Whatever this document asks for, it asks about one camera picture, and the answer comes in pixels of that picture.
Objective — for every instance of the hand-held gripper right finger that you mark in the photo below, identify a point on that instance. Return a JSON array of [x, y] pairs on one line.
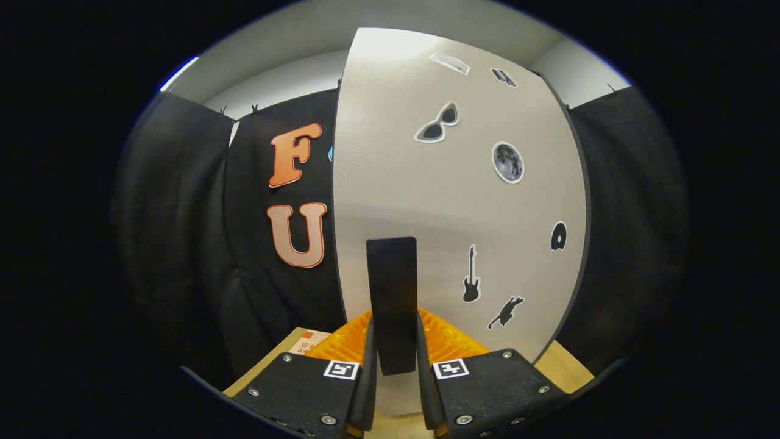
[[426, 390]]

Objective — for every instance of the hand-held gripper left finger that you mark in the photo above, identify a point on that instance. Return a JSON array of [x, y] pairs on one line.
[[365, 396]]

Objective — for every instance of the white shoe cabinet door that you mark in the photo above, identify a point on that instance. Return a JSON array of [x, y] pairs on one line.
[[426, 201]]

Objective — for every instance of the beige cover book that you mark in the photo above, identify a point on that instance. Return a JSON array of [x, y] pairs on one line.
[[304, 344]]

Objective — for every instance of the black backdrop cloth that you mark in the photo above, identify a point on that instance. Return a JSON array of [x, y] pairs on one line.
[[183, 244]]

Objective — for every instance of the ceiling light panel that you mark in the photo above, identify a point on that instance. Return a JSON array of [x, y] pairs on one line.
[[180, 73]]

